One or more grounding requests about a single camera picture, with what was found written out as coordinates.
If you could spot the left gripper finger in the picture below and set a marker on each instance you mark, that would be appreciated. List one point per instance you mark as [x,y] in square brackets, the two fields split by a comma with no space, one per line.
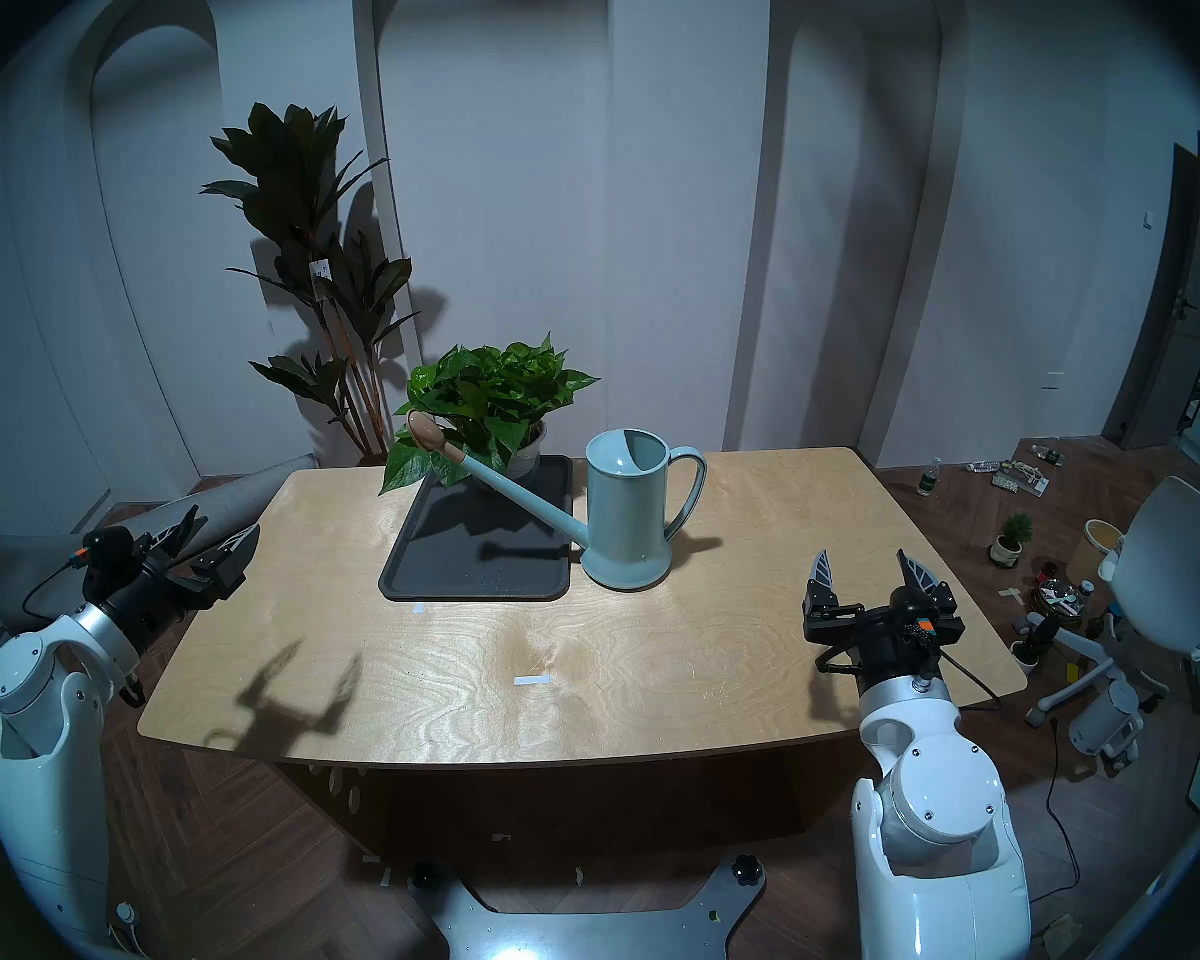
[232,566]
[180,540]

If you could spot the tall dark leafy floor plant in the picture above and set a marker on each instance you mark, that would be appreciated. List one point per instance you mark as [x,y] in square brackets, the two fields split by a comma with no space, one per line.
[290,168]

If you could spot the green lying bottle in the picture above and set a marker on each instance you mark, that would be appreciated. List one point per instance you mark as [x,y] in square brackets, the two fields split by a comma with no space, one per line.
[1050,456]

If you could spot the green pothos in white pot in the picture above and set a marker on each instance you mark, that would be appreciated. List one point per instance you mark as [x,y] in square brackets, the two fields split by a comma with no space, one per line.
[490,393]

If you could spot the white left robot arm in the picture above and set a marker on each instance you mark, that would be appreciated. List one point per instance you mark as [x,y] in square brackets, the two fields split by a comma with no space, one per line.
[45,798]

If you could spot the dark grey door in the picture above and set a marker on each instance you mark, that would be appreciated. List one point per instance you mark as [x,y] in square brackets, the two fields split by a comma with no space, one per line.
[1160,348]

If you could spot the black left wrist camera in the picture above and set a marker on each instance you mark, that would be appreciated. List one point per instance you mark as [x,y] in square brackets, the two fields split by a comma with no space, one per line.
[108,553]

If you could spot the small potted floor plant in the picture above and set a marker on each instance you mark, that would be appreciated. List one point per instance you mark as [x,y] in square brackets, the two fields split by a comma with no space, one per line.
[1010,543]

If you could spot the light wooden table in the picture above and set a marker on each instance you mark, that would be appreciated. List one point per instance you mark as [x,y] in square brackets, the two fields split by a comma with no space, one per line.
[660,668]

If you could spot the white cylindrical floor device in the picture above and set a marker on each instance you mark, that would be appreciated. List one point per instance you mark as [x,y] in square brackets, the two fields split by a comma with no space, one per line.
[1105,723]

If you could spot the light blue watering can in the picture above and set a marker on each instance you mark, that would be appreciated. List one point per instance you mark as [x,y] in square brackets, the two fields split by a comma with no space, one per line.
[625,518]

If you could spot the white office chair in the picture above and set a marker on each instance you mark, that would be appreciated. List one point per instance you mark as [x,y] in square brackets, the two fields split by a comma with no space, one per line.
[1175,568]

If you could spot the grey metal robot base plate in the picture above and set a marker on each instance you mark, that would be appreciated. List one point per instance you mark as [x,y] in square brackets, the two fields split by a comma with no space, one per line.
[580,933]

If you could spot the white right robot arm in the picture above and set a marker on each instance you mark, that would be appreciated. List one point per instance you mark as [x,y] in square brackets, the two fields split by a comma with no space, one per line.
[935,818]

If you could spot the pale yellow bucket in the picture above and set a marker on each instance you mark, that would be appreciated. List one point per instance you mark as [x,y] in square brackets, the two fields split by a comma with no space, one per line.
[1095,550]

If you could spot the black rectangular tray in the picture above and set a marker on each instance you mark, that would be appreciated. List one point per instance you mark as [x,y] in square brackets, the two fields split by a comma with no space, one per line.
[480,568]

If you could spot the clear plastic bottle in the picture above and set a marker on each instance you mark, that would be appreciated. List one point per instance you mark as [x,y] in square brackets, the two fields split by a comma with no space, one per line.
[928,480]

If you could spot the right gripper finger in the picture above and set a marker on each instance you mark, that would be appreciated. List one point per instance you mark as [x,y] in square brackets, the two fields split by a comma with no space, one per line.
[922,578]
[821,580]

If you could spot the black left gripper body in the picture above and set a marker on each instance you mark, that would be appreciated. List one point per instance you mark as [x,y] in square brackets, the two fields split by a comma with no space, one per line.
[160,598]

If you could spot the round tray with small items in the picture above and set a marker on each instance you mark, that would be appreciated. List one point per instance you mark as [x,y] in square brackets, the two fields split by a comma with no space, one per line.
[1062,598]

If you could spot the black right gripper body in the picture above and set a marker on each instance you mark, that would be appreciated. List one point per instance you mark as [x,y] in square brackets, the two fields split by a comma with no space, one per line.
[890,638]

